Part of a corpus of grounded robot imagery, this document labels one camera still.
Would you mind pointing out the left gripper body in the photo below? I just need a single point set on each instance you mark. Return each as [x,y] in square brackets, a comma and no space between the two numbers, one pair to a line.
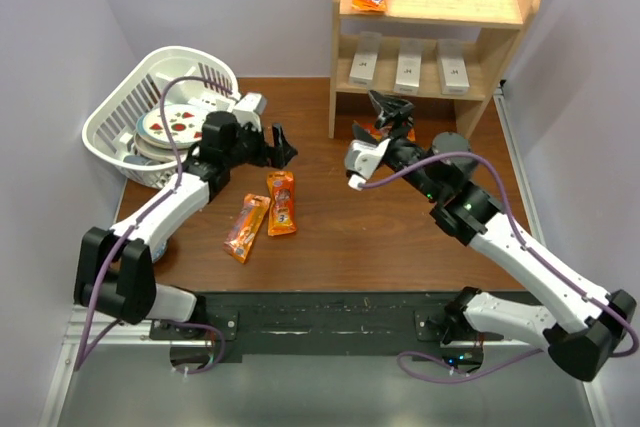
[250,148]

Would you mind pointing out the wooden shelf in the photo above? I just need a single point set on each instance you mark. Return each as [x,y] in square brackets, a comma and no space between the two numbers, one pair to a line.
[502,25]

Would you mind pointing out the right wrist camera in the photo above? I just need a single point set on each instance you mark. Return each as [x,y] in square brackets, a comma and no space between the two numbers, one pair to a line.
[361,161]

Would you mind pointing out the painted fruit plate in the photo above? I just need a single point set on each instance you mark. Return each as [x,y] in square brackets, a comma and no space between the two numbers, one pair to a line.
[183,121]

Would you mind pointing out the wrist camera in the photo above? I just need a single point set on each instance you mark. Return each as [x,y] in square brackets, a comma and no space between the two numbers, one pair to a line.
[361,161]
[248,110]

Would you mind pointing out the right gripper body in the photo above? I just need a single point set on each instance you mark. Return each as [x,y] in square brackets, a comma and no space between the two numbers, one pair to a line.
[404,153]

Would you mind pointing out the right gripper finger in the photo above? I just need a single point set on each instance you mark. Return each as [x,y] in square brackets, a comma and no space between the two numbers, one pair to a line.
[390,108]
[360,134]

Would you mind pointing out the orange razor pack under shelf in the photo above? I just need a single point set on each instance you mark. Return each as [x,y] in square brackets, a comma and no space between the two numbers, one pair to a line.
[378,134]

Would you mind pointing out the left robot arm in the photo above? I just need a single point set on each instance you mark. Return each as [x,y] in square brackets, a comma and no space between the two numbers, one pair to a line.
[115,274]

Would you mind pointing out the blue patterned bowl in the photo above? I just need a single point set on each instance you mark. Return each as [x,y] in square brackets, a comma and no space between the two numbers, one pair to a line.
[159,252]

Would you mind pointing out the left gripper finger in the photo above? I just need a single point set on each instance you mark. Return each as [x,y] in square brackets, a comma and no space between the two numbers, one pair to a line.
[278,136]
[286,153]

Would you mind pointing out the white Harry's razor box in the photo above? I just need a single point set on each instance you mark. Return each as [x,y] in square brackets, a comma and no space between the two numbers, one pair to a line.
[365,58]

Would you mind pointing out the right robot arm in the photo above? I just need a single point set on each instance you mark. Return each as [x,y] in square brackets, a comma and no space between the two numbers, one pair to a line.
[578,323]

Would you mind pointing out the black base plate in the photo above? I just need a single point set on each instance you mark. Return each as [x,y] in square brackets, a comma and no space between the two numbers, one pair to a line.
[334,323]

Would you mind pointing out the white plastic basket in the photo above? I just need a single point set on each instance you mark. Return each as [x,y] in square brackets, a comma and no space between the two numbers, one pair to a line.
[109,131]

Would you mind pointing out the stacked plates underneath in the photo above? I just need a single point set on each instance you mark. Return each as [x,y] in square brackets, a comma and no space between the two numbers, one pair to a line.
[147,153]

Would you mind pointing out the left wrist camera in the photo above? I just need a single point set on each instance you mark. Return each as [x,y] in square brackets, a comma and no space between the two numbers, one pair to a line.
[248,110]

